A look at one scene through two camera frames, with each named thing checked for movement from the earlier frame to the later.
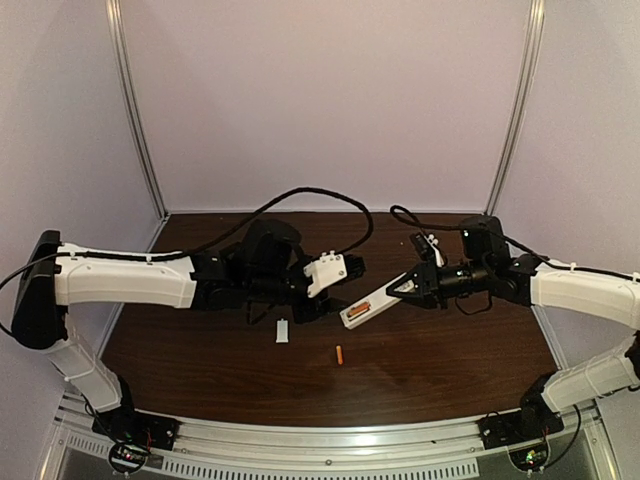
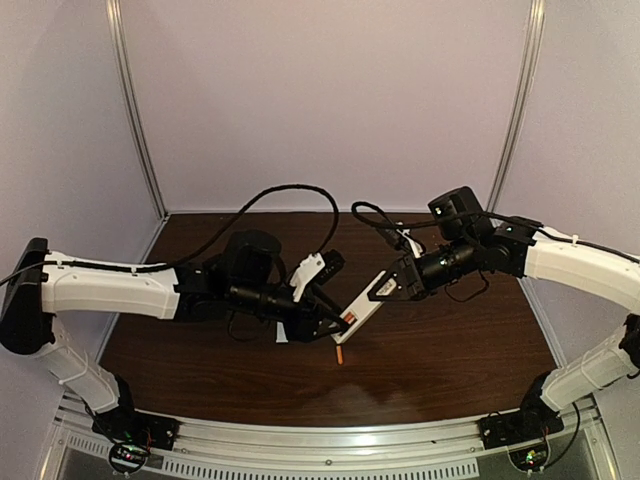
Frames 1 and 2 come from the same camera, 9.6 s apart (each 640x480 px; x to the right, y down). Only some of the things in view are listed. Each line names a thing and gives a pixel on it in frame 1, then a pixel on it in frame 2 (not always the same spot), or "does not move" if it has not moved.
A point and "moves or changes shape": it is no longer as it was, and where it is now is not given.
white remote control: [367, 308] moves or changes shape
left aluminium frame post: [116, 27] does not move
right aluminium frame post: [527, 80] does not move
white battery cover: [282, 331] does not move
